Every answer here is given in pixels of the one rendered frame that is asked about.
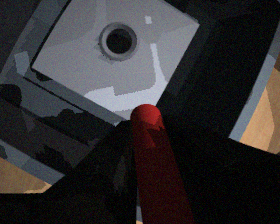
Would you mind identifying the red peg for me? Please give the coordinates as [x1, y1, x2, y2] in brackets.
[130, 103, 196, 224]

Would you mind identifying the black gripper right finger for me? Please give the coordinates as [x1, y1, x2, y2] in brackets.
[164, 114, 280, 224]

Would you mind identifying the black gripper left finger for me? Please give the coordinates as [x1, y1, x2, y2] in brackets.
[0, 119, 137, 224]

